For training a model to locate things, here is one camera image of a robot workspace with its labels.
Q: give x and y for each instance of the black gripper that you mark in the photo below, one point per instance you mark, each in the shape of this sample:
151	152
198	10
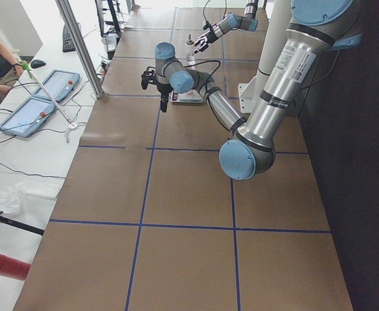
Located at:
162	89
211	34

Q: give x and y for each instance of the glass sauce bottle metal spout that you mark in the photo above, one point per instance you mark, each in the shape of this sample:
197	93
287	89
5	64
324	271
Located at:
190	55

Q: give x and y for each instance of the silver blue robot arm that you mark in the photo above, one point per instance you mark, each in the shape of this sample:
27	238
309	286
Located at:
298	32
229	22

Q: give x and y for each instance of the digital kitchen scale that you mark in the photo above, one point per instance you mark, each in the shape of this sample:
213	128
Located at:
191	97

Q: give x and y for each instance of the far blue teach pendant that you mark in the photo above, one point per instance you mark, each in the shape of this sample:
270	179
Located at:
60	83

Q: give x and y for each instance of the blue teach pendant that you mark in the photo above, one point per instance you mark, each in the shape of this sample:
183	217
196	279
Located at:
28	117
60	83

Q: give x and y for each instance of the black keyboard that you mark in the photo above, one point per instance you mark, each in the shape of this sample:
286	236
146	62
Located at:
68	44

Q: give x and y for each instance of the black computer mouse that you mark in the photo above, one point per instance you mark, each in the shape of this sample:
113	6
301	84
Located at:
37	64

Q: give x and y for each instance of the near blue teach pendant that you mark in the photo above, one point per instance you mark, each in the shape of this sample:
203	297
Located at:
28	117

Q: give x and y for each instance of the crumpled white plastic sheet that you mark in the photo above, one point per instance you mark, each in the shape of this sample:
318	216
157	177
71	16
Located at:
28	196

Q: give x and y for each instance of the red cylinder tube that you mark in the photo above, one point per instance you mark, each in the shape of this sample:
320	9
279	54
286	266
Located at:
13	268

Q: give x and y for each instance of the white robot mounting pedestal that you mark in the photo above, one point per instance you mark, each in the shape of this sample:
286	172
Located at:
273	44

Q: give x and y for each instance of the metal reacher stick green handle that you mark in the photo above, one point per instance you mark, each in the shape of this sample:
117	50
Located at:
72	124

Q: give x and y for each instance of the aluminium frame post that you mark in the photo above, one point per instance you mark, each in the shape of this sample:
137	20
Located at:
85	59

